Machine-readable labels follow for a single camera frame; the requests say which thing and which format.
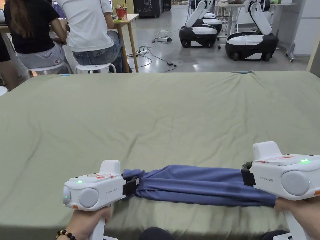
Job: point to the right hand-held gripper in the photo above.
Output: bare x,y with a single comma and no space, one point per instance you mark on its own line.
275,175

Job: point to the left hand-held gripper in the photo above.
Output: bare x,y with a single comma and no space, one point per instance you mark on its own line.
100,185

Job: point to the dark blue garment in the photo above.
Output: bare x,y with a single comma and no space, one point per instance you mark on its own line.
200,185

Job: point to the person's left hand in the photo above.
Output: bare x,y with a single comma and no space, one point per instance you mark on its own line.
85,223

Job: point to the person's right hand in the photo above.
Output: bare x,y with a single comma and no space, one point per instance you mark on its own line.
311,215

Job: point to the bed with pale green sheet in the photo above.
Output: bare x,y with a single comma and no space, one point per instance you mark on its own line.
150,112

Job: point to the white and black wheeled robot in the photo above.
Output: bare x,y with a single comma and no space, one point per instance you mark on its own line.
212,21
252,42
197,30

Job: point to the black power adapter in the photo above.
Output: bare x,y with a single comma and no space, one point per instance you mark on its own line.
171,63

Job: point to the white cabinet on casters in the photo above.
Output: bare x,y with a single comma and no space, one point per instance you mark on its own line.
303,27

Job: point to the white desk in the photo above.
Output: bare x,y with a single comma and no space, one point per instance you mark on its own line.
233,15

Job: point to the black cabinet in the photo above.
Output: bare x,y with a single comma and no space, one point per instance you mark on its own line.
147,7

